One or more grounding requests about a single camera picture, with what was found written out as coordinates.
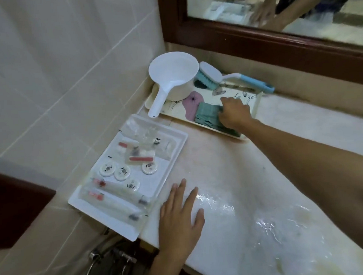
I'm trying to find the green cloth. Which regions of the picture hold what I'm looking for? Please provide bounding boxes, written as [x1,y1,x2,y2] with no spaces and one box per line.
[193,99,241,140]

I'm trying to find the clear packet with red strip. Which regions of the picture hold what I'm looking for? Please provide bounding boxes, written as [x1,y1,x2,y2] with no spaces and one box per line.
[125,150,158,167]
[116,138,140,154]

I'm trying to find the person's right forearm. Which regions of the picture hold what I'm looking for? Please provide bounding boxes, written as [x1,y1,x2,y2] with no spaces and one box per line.
[241,110,363,275]

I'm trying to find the person's left hand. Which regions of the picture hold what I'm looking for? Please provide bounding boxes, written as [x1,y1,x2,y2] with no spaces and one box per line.
[154,177,207,256]

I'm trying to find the chrome water valve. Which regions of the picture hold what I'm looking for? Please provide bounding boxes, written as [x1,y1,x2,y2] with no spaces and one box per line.
[90,245,138,268]

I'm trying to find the white amenities tray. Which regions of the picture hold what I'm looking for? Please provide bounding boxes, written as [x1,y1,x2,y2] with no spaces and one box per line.
[62,110,196,246]

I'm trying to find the white plastic water scoop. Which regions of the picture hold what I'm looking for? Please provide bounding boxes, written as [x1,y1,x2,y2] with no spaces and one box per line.
[143,50,203,119]

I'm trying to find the wooden framed mirror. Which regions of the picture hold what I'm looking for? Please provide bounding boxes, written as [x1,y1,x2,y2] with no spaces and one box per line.
[157,0,363,82]

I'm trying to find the dark wooden door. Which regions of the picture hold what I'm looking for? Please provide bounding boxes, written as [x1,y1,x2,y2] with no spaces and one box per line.
[0,164,60,250]

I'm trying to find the clear toothbrush packet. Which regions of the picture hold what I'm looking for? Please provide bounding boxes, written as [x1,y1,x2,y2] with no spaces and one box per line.
[80,185,144,227]
[90,174,150,211]

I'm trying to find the person's right hand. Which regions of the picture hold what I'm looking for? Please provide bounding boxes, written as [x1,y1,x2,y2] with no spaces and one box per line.
[217,94,256,132]

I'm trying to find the person's left forearm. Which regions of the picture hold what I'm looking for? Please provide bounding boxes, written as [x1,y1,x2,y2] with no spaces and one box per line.
[139,249,192,275]

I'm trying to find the floral print tray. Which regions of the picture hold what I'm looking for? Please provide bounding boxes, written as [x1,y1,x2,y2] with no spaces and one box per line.
[142,71,266,148]

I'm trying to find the clear crumpled plastic packet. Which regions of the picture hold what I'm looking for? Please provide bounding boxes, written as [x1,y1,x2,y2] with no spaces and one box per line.
[118,115,167,144]

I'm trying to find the white blue scrub brush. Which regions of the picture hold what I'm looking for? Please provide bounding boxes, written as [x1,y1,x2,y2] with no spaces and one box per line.
[194,56,276,99]

